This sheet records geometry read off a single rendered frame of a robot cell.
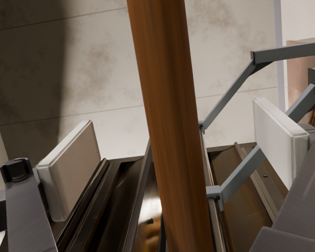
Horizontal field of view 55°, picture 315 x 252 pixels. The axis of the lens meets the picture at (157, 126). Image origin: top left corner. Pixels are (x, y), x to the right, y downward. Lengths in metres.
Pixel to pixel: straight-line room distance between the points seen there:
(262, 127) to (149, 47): 0.08
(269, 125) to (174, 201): 0.07
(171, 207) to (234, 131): 3.88
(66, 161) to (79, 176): 0.02
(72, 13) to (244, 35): 2.08
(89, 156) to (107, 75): 3.77
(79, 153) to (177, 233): 0.08
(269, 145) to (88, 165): 0.10
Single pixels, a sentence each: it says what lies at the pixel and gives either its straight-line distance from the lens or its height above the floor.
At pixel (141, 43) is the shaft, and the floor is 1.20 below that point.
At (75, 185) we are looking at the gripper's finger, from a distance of 0.17.
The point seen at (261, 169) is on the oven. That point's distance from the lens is 1.58.
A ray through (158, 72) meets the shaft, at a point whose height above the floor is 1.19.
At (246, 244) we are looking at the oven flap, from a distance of 1.14.
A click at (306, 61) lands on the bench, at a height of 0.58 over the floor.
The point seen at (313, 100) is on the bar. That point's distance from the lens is 0.62.
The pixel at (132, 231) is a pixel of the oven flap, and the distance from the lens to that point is 0.98.
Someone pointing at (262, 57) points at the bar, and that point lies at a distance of 1.06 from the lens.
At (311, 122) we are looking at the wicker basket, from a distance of 1.18.
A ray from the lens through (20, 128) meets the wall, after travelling 4.54.
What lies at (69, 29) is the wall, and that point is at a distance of 4.05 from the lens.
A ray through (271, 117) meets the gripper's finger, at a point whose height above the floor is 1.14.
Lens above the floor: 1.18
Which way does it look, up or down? 6 degrees up
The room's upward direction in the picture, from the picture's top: 97 degrees counter-clockwise
